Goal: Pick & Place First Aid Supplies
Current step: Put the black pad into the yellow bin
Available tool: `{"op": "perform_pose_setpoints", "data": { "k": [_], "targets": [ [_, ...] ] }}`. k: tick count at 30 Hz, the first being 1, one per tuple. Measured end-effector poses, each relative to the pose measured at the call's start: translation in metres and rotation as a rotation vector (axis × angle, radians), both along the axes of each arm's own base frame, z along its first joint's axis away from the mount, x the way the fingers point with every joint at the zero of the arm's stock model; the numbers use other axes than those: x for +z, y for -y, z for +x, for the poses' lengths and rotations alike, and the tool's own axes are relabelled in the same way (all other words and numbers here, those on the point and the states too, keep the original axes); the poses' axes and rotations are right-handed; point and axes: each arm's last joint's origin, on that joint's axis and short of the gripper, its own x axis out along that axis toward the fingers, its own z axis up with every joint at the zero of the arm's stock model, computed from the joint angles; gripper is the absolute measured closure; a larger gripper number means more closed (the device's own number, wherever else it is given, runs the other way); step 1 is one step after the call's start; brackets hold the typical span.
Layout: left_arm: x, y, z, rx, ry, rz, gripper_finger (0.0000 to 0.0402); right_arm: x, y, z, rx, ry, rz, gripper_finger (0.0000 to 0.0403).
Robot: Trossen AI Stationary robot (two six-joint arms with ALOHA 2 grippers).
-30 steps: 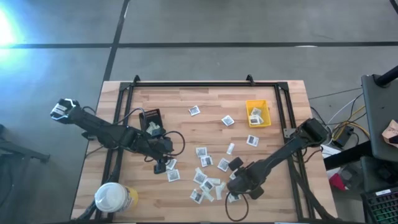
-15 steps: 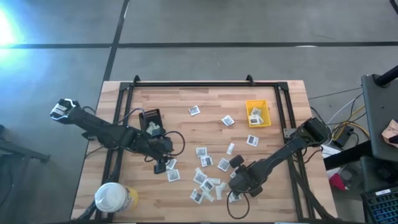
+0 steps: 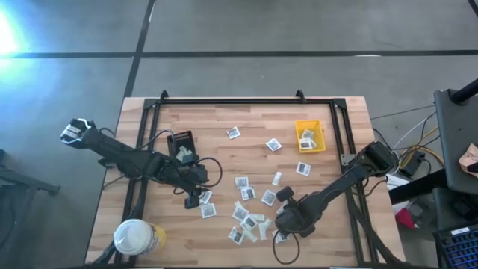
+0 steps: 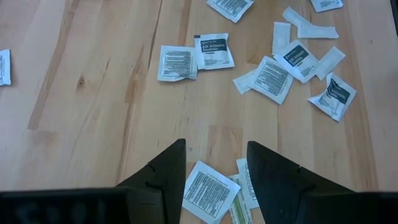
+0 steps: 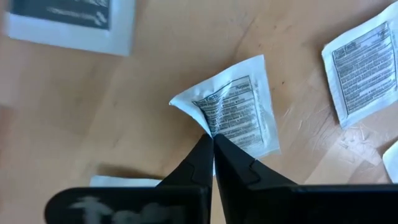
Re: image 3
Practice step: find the grey cart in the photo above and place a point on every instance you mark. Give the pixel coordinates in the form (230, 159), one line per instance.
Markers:
(459, 130)

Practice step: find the white flat box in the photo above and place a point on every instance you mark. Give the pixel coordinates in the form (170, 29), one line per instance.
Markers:
(396, 181)

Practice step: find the yellow wipes canister white lid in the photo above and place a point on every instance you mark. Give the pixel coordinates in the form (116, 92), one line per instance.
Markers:
(134, 237)

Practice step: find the black diagonal bar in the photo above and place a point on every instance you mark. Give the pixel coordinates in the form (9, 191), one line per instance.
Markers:
(418, 187)

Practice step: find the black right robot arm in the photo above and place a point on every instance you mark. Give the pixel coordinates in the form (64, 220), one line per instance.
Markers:
(336, 187)

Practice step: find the black power box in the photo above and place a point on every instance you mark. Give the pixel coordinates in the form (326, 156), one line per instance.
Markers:
(412, 163)

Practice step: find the yellow plastic basket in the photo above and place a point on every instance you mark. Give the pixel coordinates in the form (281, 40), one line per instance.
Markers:
(317, 127)

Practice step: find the black backlit keyboard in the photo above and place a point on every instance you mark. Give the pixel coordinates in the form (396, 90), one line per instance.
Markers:
(459, 248)

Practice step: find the black floor stand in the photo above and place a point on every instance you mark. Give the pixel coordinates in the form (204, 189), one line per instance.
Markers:
(22, 179)

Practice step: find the black pole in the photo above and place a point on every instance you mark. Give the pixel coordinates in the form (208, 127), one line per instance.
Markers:
(465, 93)

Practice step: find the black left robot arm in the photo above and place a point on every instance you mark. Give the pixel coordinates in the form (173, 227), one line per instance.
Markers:
(123, 157)

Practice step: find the black plastic basket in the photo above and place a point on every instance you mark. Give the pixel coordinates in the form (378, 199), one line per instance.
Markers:
(183, 138)

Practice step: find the black aluminium table frame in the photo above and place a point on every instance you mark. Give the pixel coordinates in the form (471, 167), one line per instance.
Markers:
(242, 101)

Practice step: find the brown cardboard piece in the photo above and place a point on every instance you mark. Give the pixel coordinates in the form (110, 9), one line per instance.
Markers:
(470, 158)

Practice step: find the red object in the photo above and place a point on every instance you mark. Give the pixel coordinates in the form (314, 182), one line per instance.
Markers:
(405, 220)

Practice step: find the green-printed bandage wrapper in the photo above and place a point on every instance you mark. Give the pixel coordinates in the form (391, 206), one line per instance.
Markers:
(183, 156)
(180, 151)

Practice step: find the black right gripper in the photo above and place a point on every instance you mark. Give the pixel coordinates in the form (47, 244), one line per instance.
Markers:
(297, 218)

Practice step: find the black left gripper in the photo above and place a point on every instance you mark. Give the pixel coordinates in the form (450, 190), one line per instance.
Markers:
(192, 177)

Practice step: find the white bandage strip wrapper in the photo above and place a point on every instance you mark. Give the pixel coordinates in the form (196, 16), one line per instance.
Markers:
(238, 204)
(276, 178)
(267, 223)
(251, 236)
(262, 232)
(257, 217)

